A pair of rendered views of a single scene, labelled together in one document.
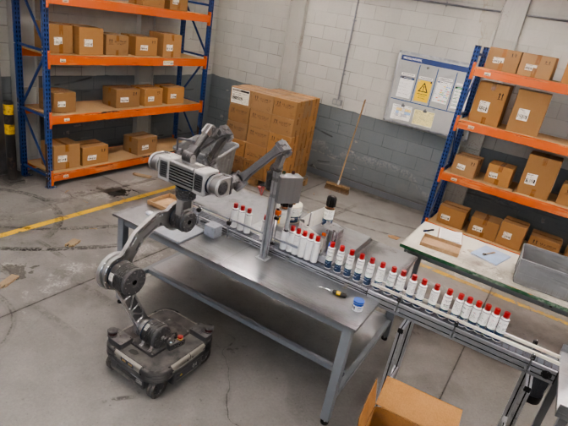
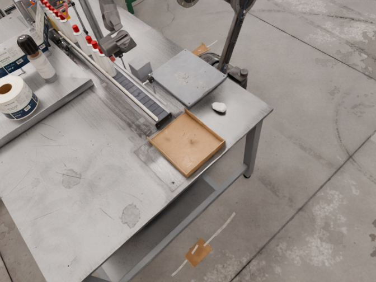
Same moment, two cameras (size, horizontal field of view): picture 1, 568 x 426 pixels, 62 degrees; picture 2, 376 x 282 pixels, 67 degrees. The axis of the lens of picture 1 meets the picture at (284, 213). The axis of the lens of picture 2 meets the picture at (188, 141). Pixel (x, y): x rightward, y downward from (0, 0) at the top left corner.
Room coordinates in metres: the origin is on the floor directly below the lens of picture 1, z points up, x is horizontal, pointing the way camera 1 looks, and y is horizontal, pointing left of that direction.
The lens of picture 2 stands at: (4.29, 1.34, 2.05)
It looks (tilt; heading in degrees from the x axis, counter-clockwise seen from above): 58 degrees down; 210
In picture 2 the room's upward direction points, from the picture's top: 12 degrees counter-clockwise
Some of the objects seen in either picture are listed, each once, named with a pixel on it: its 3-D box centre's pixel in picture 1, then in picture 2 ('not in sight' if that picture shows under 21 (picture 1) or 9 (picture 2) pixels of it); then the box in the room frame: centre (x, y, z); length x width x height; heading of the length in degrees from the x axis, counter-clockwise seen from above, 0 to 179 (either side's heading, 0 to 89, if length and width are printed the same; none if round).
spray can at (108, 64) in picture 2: (234, 215); (107, 61); (3.33, 0.37, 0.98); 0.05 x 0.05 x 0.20
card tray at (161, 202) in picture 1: (172, 204); (185, 140); (3.63, 0.95, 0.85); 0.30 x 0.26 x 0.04; 63
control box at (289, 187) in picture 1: (287, 188); not in sight; (3.05, 0.01, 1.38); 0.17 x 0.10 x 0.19; 118
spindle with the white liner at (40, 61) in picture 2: (283, 212); (37, 59); (3.45, 0.00, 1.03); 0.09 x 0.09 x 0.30
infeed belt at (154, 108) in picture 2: (269, 245); (84, 51); (3.17, 0.06, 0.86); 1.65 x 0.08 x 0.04; 63
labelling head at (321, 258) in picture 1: (328, 243); (32, 12); (3.06, -0.35, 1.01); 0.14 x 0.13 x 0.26; 63
